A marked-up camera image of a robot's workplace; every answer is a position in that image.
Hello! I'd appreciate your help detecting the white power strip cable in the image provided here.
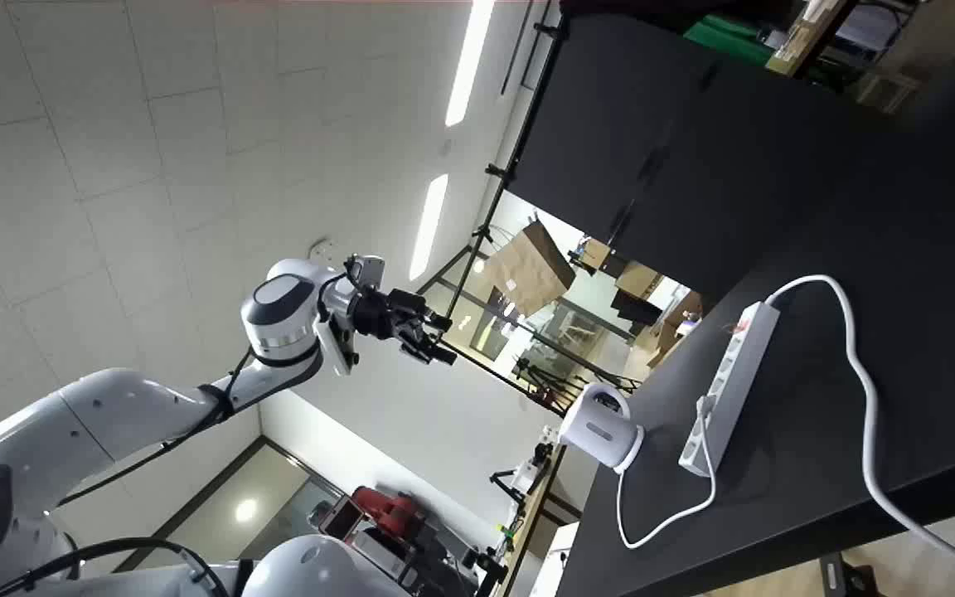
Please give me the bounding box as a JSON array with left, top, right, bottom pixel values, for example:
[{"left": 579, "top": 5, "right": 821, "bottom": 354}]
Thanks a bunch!
[{"left": 763, "top": 274, "right": 955, "bottom": 589}]

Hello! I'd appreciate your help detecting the white power strip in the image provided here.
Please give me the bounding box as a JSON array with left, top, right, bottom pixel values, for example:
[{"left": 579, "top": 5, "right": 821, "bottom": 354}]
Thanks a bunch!
[{"left": 677, "top": 299, "right": 782, "bottom": 483}]

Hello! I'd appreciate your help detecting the green box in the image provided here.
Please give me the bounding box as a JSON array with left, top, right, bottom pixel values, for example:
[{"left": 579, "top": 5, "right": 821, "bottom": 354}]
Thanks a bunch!
[{"left": 683, "top": 12, "right": 775, "bottom": 75}]

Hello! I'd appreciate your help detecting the thin white kettle cable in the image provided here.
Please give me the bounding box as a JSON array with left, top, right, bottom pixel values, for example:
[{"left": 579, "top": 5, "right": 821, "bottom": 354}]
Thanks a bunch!
[{"left": 609, "top": 455, "right": 723, "bottom": 554}]

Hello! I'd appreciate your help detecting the red machine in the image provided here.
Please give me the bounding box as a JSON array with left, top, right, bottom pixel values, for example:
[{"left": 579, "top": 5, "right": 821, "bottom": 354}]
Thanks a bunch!
[{"left": 343, "top": 485, "right": 424, "bottom": 548}]

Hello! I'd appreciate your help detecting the black crossbar rod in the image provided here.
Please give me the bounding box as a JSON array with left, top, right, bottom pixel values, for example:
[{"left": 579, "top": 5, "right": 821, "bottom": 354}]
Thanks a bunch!
[{"left": 414, "top": 0, "right": 565, "bottom": 299}]

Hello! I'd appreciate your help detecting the long ceiling light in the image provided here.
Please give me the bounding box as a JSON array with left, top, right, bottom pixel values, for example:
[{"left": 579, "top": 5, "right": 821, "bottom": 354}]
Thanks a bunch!
[
  {"left": 439, "top": 0, "right": 500, "bottom": 134},
  {"left": 405, "top": 171, "right": 453, "bottom": 285}
]

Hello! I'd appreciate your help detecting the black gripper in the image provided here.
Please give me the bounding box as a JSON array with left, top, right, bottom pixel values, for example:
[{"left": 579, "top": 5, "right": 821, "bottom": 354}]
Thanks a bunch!
[{"left": 348, "top": 285, "right": 460, "bottom": 368}]

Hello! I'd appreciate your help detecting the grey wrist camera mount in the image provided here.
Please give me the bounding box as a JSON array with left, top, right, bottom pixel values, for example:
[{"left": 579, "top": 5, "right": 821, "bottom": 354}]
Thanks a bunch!
[{"left": 342, "top": 253, "right": 387, "bottom": 296}]

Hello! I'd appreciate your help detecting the black backdrop panel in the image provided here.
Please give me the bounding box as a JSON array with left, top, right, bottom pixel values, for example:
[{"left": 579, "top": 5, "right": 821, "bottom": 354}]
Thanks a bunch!
[{"left": 505, "top": 6, "right": 915, "bottom": 299}]

